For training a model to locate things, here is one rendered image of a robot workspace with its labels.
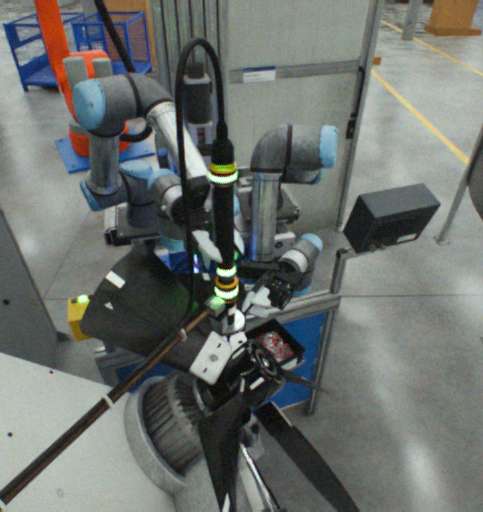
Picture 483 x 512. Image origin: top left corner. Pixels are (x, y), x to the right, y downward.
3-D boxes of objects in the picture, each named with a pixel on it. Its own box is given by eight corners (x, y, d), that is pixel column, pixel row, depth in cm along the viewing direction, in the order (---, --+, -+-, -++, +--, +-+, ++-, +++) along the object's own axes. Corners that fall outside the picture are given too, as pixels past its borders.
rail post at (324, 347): (307, 416, 202) (329, 310, 152) (304, 409, 205) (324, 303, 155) (314, 413, 203) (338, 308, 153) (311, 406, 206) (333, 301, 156)
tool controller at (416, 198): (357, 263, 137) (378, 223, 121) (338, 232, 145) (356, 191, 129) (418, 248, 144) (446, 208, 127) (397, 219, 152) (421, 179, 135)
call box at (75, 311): (77, 345, 116) (67, 321, 109) (76, 321, 123) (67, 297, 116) (132, 332, 120) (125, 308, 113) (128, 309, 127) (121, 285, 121)
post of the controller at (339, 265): (333, 295, 148) (341, 254, 136) (329, 290, 150) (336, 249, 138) (340, 293, 149) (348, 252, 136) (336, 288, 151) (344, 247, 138)
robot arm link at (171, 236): (208, 241, 102) (206, 204, 95) (170, 257, 97) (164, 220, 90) (193, 228, 107) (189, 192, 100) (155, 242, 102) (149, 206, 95)
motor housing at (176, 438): (221, 494, 86) (265, 462, 83) (140, 485, 71) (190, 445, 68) (195, 404, 103) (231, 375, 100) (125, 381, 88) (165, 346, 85)
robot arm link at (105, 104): (130, 207, 147) (143, 95, 100) (91, 220, 140) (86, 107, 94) (116, 182, 150) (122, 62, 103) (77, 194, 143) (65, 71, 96)
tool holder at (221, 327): (225, 348, 79) (224, 314, 73) (198, 332, 82) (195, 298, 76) (250, 320, 85) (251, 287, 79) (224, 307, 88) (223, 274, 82)
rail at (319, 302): (99, 373, 130) (94, 358, 125) (98, 363, 133) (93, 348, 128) (338, 308, 154) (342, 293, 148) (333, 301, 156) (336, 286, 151)
